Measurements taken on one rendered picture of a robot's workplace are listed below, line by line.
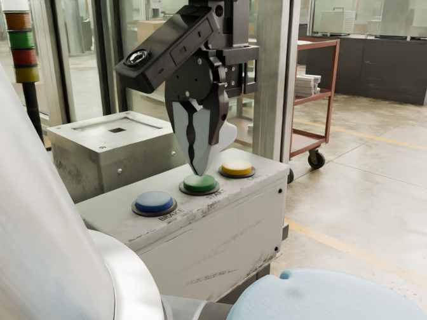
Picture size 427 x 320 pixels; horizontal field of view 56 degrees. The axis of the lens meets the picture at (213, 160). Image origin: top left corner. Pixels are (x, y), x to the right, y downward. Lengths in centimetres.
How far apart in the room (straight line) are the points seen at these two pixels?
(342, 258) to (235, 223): 153
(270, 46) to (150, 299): 47
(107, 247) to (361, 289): 13
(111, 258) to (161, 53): 25
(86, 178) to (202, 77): 33
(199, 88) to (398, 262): 175
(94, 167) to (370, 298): 51
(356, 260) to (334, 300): 182
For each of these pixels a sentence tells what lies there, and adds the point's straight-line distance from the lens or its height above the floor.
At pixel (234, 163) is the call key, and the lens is 54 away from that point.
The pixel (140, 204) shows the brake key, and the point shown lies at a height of 91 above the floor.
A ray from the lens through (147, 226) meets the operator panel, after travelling 42.
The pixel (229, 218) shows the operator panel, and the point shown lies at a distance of 50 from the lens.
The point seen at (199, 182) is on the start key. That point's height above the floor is 91.
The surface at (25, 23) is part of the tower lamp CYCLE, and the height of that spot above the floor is 108.
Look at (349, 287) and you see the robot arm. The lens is 22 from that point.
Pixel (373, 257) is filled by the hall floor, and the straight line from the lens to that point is 207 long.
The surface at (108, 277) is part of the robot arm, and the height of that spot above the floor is 101.
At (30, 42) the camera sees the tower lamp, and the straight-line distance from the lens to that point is 85.
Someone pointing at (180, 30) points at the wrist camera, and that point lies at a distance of 41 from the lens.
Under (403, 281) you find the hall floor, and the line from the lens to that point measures 197.
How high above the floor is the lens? 111
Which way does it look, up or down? 21 degrees down
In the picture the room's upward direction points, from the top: straight up
